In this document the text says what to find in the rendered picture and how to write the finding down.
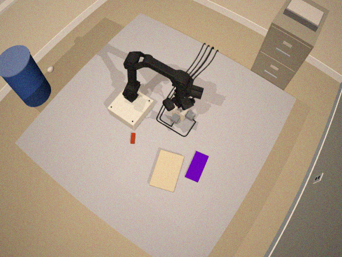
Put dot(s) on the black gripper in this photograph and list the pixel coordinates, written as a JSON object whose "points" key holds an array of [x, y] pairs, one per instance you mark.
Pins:
{"points": [[169, 103]]}

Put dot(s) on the purple rectangular block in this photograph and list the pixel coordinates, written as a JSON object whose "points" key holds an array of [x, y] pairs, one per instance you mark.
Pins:
{"points": [[197, 166]]}

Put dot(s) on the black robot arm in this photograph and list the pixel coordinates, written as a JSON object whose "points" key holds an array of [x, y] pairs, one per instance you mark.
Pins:
{"points": [[179, 78]]}

